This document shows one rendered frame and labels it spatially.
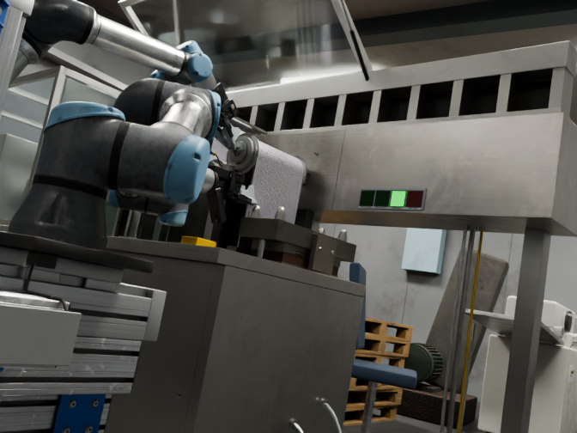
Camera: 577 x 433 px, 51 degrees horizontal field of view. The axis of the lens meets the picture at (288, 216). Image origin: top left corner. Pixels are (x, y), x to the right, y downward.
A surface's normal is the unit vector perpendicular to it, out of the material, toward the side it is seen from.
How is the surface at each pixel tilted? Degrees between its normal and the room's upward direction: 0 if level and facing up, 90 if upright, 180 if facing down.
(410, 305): 90
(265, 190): 90
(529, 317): 90
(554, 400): 90
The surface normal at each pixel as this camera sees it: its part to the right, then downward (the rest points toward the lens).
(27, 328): 0.81, 0.06
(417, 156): -0.65, -0.22
